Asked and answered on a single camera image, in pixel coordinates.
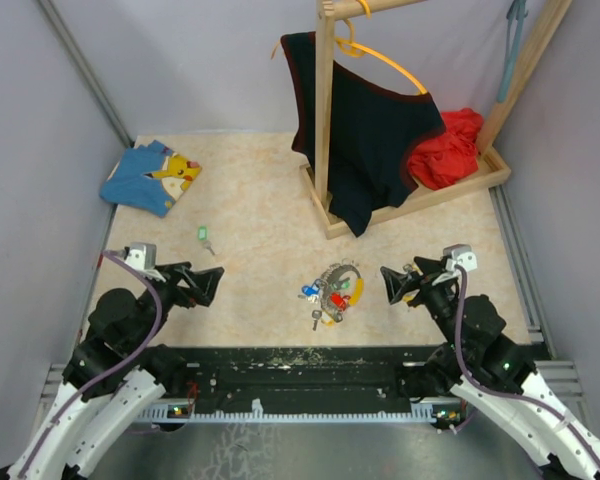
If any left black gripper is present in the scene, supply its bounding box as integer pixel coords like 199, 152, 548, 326
129, 261, 223, 351

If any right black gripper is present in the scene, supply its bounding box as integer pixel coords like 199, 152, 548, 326
381, 255, 465, 351

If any large keyring with keys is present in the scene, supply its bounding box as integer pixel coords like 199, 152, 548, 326
297, 258, 365, 331

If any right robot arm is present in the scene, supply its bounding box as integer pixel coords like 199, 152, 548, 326
380, 245, 600, 479

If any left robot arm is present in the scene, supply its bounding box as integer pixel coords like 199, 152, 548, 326
0, 262, 225, 479

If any yellow tag key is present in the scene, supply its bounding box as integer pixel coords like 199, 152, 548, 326
402, 263, 423, 305

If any green tag key left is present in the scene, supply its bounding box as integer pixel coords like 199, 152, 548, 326
197, 226, 215, 255

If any blue pikachu shirt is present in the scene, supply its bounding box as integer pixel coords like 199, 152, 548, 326
99, 140, 202, 218

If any red crumpled cloth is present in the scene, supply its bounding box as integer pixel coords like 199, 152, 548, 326
407, 108, 484, 190

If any wooden clothes rack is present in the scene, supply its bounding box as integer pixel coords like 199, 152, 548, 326
300, 1, 571, 240

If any dark navy tank top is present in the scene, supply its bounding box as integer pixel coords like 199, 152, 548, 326
279, 32, 448, 239

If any yellow clothes hanger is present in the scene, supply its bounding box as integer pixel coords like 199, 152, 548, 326
271, 0, 429, 96

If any blue clothes hanger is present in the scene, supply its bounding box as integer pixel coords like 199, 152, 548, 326
496, 0, 528, 103

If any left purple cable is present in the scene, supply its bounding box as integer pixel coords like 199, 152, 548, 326
17, 249, 164, 476

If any purple cable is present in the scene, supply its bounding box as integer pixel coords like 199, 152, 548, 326
452, 264, 600, 480
17, 249, 164, 476

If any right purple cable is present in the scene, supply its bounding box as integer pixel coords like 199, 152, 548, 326
452, 264, 600, 480

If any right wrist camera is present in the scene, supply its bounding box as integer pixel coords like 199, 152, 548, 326
443, 244, 478, 272

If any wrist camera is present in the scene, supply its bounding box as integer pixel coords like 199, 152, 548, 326
443, 244, 478, 272
124, 242, 164, 281

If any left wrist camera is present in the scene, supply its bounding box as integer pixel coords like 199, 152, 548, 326
124, 242, 164, 281

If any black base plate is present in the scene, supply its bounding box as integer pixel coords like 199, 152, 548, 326
74, 344, 551, 416

